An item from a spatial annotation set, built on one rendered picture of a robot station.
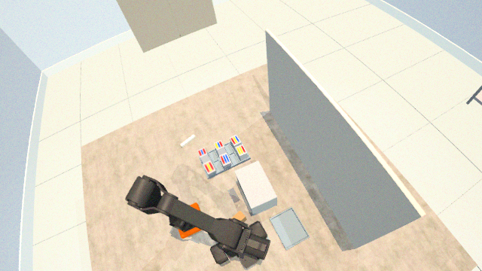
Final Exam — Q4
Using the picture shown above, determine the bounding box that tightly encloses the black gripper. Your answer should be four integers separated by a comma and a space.
210, 221, 268, 264

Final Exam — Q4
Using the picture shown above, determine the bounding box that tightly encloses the large grey wall panel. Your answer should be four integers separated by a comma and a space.
265, 28, 426, 249

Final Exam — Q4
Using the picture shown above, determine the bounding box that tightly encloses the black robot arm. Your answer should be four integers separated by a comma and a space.
125, 175, 270, 268

